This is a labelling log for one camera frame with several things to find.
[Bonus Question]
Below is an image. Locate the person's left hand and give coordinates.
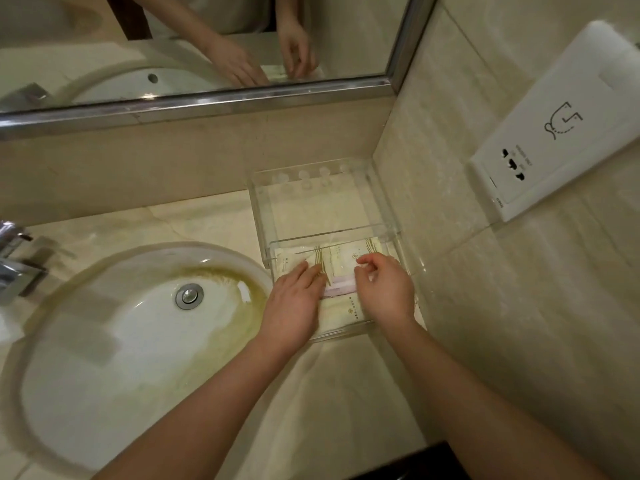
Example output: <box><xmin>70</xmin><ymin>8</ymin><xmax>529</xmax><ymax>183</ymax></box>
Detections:
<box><xmin>255</xmin><ymin>260</ymin><xmax>329</xmax><ymax>354</ymax></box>

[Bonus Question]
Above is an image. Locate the person's right hand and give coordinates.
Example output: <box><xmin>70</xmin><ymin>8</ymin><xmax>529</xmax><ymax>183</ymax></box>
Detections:
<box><xmin>354</xmin><ymin>252</ymin><xmax>417</xmax><ymax>336</ymax></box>

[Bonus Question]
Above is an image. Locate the cream packet with gold stripes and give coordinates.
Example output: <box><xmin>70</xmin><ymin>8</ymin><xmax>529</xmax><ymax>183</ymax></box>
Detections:
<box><xmin>327</xmin><ymin>239</ymin><xmax>390</xmax><ymax>281</ymax></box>
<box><xmin>271</xmin><ymin>246</ymin><xmax>331</xmax><ymax>286</ymax></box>

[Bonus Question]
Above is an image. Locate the person's right forearm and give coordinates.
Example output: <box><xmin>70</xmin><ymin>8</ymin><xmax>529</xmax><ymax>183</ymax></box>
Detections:
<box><xmin>379</xmin><ymin>320</ymin><xmax>613</xmax><ymax>480</ymax></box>

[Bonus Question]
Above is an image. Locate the person's left forearm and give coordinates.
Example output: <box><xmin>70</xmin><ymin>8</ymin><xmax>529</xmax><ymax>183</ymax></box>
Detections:
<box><xmin>92</xmin><ymin>339</ymin><xmax>302</xmax><ymax>480</ymax></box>

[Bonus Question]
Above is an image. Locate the pink flat packet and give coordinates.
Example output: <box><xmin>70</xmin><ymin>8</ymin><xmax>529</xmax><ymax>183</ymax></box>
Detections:
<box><xmin>322</xmin><ymin>279</ymin><xmax>359</xmax><ymax>299</ymax></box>

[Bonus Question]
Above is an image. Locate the cream packet with small emblem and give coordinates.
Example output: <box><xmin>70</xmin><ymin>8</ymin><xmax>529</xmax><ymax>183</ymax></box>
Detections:
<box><xmin>314</xmin><ymin>294</ymin><xmax>375</xmax><ymax>341</ymax></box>

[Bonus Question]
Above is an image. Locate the clear acrylic amenity tray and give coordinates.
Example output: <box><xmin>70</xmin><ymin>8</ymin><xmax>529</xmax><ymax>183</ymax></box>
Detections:
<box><xmin>248</xmin><ymin>158</ymin><xmax>429</xmax><ymax>344</ymax></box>

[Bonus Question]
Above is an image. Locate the chrome sink drain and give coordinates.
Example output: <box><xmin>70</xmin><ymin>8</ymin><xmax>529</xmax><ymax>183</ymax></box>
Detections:
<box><xmin>175</xmin><ymin>283</ymin><xmax>205</xmax><ymax>311</ymax></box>

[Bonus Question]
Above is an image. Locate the white oval sink basin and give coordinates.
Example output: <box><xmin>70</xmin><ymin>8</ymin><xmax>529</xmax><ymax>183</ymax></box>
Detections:
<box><xmin>0</xmin><ymin>242</ymin><xmax>275</xmax><ymax>478</ymax></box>

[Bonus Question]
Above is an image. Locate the white shaver socket plate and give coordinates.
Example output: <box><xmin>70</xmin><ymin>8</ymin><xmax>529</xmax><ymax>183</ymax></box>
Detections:
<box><xmin>467</xmin><ymin>20</ymin><xmax>640</xmax><ymax>225</ymax></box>

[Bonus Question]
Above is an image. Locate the chrome faucet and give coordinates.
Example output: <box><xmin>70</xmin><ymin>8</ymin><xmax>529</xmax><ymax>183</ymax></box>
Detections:
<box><xmin>0</xmin><ymin>221</ymin><xmax>49</xmax><ymax>306</ymax></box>

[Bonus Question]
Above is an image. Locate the metal framed wall mirror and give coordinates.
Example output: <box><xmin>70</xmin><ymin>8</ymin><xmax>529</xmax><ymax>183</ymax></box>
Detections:
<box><xmin>0</xmin><ymin>0</ymin><xmax>441</xmax><ymax>142</ymax></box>

